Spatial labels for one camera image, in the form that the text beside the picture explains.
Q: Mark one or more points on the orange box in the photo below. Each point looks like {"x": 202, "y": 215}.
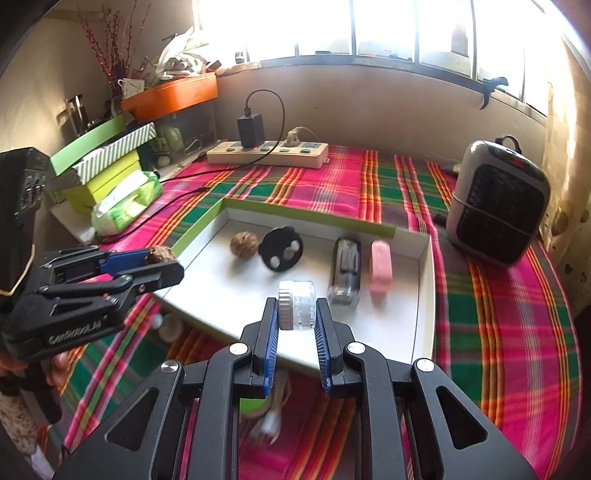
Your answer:
{"x": 171, "y": 94}

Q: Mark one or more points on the white side table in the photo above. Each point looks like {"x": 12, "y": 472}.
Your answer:
{"x": 69, "y": 221}

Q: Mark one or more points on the green tissue pack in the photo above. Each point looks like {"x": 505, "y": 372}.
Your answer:
{"x": 124, "y": 205}

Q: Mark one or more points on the black round disc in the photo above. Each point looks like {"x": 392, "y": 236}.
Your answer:
{"x": 277, "y": 242}

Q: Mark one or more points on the person's left forearm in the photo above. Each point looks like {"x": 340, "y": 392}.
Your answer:
{"x": 16, "y": 424}

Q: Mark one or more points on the clear jar with white cap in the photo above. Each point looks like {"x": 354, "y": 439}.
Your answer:
{"x": 298, "y": 304}

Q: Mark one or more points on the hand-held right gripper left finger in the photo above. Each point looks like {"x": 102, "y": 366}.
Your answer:
{"x": 271, "y": 350}

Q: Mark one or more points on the grey space heater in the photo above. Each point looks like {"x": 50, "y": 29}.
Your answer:
{"x": 498, "y": 203}

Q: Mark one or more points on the light brown wrinkled walnut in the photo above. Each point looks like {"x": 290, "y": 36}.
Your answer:
{"x": 244, "y": 243}

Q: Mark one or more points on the black flashlight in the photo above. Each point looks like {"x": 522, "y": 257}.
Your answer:
{"x": 344, "y": 277}

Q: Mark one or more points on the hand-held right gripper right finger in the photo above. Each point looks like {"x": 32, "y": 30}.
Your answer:
{"x": 324, "y": 350}

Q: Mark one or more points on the beige power strip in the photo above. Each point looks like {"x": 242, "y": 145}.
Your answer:
{"x": 277, "y": 157}

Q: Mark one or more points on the green striped box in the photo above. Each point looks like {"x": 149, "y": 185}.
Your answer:
{"x": 120, "y": 152}

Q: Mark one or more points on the dark pitted walnut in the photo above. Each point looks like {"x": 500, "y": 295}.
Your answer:
{"x": 161, "y": 255}

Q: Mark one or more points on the window with dark frame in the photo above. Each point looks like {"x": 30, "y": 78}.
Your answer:
{"x": 369, "y": 27}

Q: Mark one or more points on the green flat box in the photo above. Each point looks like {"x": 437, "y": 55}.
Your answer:
{"x": 87, "y": 143}

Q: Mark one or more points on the pink case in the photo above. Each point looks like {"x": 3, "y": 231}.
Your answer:
{"x": 381, "y": 267}

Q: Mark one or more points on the red berry branches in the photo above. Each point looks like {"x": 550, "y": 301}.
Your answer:
{"x": 108, "y": 50}

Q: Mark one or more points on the green cardboard box tray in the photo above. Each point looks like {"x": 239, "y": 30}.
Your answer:
{"x": 207, "y": 286}

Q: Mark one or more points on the white plastic bag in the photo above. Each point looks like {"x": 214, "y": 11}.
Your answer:
{"x": 180, "y": 48}

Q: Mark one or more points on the person's left hand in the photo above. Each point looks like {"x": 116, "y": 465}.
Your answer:
{"x": 59, "y": 369}

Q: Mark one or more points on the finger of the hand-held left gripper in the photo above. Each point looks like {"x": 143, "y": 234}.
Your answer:
{"x": 157, "y": 274}
{"x": 122, "y": 259}

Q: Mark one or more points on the white plug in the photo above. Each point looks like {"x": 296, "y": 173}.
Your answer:
{"x": 293, "y": 138}

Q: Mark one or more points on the glass tank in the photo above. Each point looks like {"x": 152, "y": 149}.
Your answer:
{"x": 189, "y": 129}

